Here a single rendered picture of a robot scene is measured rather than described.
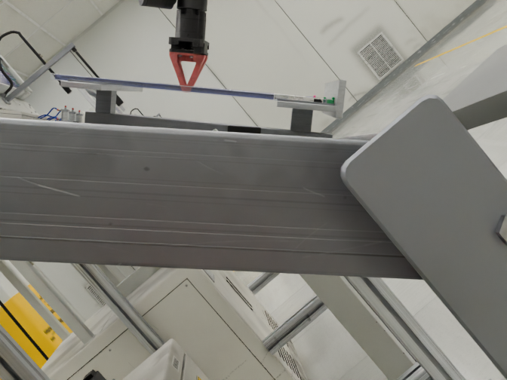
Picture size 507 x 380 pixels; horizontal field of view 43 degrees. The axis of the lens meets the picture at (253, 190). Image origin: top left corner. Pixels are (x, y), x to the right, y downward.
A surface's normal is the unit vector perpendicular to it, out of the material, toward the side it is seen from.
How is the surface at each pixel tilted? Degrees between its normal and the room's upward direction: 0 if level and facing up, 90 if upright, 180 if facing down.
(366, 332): 90
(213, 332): 90
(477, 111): 90
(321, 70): 90
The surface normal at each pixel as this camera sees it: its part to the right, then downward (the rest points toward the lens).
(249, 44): 0.07, 0.06
